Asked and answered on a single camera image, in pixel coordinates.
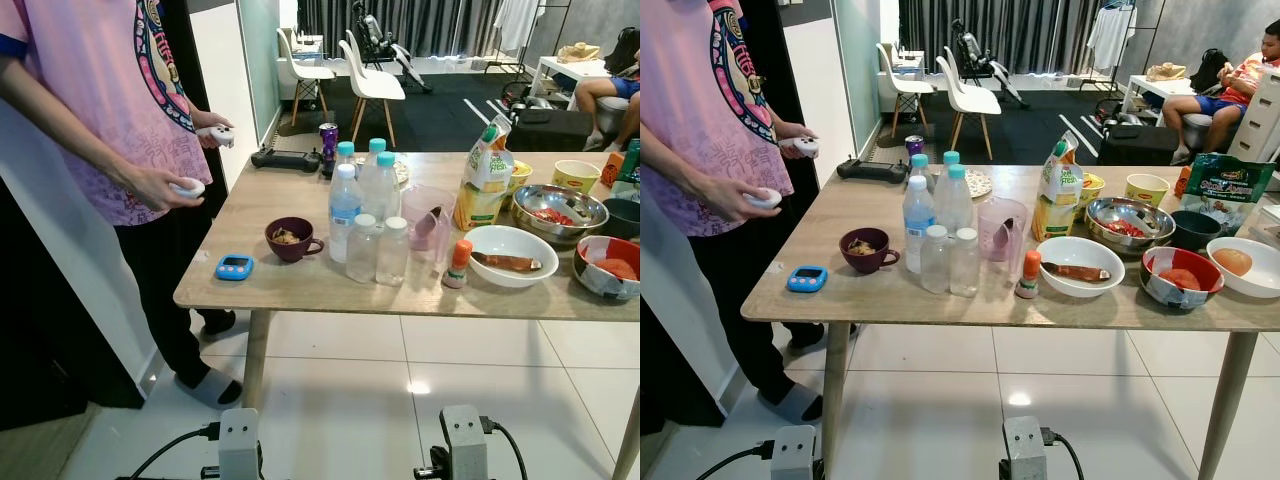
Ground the small orange-capped bottle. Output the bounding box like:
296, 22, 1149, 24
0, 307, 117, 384
443, 239, 473, 290
1014, 250, 1042, 300

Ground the small clear white-capped bottle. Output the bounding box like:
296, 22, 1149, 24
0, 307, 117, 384
920, 225, 951, 295
950, 228, 981, 298
347, 213, 381, 284
377, 216, 411, 288

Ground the brown sausage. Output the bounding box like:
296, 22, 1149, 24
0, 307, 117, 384
1040, 262, 1111, 284
470, 251, 544, 274

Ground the red and white bowl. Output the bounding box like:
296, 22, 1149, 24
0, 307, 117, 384
1139, 247, 1225, 311
573, 236, 641, 302

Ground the maroon mug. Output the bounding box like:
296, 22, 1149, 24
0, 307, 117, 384
839, 228, 902, 275
264, 216, 326, 264

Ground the pink plastic pitcher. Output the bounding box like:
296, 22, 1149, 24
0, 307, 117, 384
400, 184, 458, 266
977, 196, 1031, 263

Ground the green yellow juice carton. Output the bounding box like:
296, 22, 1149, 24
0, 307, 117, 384
1031, 130, 1084, 242
453, 113, 516, 232

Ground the steel bowl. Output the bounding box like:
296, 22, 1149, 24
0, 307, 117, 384
1085, 197, 1176, 253
512, 184, 609, 245

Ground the light wooden table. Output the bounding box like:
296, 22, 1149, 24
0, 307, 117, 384
173, 150, 641, 480
740, 163, 1280, 480

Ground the black bowl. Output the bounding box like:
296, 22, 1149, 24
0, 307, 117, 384
1170, 210, 1223, 253
600, 197, 641, 241

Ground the black gamepad console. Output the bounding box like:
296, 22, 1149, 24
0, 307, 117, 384
836, 158, 907, 184
250, 148, 323, 173

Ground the black case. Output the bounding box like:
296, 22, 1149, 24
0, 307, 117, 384
1097, 122, 1181, 167
505, 105, 593, 153

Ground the green snack bag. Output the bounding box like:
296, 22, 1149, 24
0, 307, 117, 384
618, 140, 641, 201
1183, 153, 1276, 236

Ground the white plastic chair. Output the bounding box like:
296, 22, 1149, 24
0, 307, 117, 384
935, 47, 1003, 161
337, 30, 407, 149
876, 42, 936, 139
276, 28, 337, 127

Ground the person in red shirt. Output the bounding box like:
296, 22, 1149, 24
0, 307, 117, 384
1162, 20, 1280, 166
575, 45, 641, 153

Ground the white side table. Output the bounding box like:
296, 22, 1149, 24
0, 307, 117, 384
1122, 75, 1196, 126
527, 55, 613, 111

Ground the black folded machine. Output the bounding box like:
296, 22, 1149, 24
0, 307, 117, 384
350, 0, 436, 96
950, 18, 1031, 109

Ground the grey curtain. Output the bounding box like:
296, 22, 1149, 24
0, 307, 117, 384
297, 0, 641, 59
898, 0, 1126, 73

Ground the person in pink shirt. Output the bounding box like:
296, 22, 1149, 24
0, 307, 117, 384
640, 0, 856, 426
0, 0, 246, 411

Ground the white hanging shirt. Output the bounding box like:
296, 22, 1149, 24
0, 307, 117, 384
493, 0, 546, 56
1087, 5, 1138, 73

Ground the black backpack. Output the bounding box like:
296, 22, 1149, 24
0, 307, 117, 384
603, 27, 641, 76
1188, 48, 1233, 96

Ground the white drawer unit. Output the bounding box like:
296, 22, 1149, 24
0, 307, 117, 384
1228, 65, 1280, 166

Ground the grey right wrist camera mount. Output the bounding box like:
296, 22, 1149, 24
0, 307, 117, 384
440, 404, 489, 480
1002, 415, 1048, 480

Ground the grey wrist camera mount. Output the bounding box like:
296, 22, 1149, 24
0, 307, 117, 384
770, 425, 816, 480
1002, 415, 1048, 480
440, 404, 489, 480
217, 407, 261, 480

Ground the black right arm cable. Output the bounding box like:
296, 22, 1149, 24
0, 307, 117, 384
1042, 428, 1084, 480
485, 418, 529, 480

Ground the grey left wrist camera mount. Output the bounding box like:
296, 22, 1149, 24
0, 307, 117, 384
217, 407, 261, 480
770, 425, 816, 480

